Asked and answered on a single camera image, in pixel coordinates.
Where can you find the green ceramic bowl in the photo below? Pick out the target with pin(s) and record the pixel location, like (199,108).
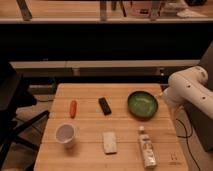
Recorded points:
(142,104)

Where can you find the white plastic bottle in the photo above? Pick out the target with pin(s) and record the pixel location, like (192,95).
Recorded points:
(146,149)

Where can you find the orange carrot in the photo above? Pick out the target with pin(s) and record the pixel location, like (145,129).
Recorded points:
(73,108)

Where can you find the black office chair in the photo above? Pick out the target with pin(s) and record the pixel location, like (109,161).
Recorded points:
(13,95)

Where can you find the black remote control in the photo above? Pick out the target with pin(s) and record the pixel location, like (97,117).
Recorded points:
(104,106)

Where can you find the beige sponge block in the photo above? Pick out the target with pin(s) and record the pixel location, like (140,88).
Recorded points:
(109,142)

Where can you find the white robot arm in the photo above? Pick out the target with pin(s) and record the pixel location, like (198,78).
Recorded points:
(188,85)

